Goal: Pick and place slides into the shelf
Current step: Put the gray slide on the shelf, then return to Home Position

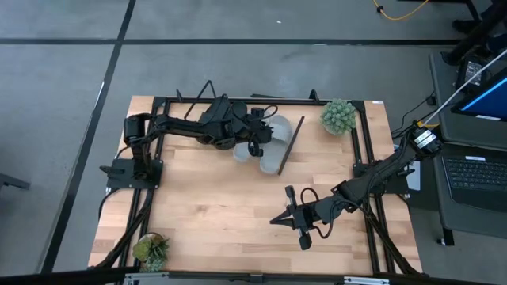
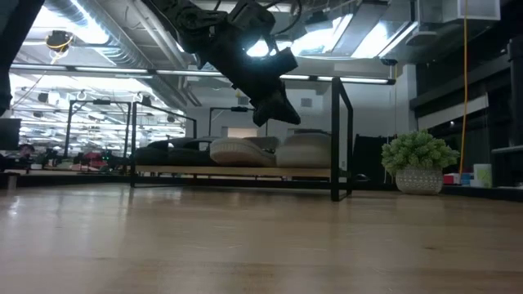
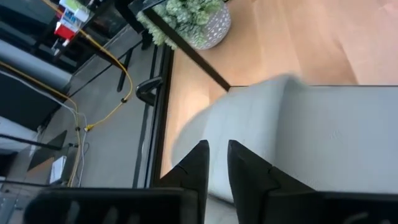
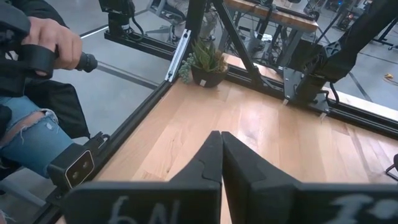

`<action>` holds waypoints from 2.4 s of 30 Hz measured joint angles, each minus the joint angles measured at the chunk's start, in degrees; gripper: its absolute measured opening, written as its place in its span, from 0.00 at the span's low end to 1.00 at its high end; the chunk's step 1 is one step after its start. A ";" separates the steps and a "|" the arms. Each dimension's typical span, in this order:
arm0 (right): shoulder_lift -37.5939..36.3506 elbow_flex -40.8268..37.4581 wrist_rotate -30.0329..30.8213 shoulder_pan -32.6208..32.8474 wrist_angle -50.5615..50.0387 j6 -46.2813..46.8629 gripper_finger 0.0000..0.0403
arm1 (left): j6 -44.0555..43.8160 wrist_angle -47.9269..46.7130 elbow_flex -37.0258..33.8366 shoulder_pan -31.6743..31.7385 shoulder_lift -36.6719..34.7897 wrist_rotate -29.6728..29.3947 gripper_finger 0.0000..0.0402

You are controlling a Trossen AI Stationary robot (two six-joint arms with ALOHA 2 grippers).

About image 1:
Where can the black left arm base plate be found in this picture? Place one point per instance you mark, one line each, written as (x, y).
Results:
(119, 176)

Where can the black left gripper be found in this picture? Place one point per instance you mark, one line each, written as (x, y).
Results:
(255, 130)

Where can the white rod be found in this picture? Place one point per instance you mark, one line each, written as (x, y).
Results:
(463, 85)

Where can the succulent plant in pot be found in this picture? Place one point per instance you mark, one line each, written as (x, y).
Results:
(152, 251)

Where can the grey desk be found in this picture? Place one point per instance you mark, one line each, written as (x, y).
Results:
(439, 103)

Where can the black monitor blue screen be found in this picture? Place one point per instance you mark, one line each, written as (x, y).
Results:
(489, 101)

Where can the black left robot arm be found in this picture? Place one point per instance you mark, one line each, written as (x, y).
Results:
(178, 126)

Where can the black laptop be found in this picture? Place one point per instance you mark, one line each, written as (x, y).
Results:
(475, 178)

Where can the white paper sheet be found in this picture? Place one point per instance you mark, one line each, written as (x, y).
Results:
(414, 181)

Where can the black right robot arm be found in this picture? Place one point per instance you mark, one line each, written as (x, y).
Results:
(376, 174)

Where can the green plant in white pot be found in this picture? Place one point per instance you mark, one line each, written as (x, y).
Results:
(338, 116)

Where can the black frame beam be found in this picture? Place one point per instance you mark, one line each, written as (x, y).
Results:
(59, 277)

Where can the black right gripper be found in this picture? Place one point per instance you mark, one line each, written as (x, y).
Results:
(305, 215)

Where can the person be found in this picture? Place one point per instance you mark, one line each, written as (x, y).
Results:
(479, 33)

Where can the black table rig frame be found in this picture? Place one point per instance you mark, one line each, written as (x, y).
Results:
(297, 101)

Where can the dark furniture leg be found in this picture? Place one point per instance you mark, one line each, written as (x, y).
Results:
(14, 183)

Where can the black power adapter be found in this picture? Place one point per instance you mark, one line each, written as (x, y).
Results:
(471, 71)

